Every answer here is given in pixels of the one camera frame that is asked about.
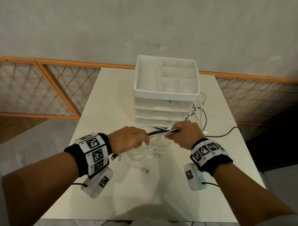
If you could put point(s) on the person's left forearm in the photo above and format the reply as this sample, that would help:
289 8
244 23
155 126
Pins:
37 186

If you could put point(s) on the clear plastic bag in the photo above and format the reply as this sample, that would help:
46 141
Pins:
160 142

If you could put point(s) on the person's right hand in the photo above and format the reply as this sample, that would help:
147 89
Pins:
189 135

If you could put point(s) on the black wristband with marker tiles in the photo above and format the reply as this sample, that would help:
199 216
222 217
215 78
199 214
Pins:
209 152
94 151

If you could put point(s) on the person's left hand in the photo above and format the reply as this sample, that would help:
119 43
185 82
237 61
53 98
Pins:
127 139

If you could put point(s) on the white plastic drawer organizer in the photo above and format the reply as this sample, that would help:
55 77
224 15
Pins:
166 93

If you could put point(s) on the orange wooden lattice screen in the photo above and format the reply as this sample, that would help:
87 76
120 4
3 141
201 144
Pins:
35 89
258 97

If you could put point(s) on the person's right fingers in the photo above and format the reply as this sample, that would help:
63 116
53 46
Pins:
175 137

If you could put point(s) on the black usb plug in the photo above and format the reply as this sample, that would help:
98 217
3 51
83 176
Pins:
114 157

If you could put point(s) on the person's left fingers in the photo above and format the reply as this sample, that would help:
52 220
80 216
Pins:
142 138

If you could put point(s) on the person's right forearm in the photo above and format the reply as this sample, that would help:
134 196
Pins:
246 198

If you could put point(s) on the black pen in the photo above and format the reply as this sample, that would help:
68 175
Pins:
157 133

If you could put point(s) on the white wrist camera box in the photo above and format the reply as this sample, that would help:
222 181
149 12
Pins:
193 177
99 182

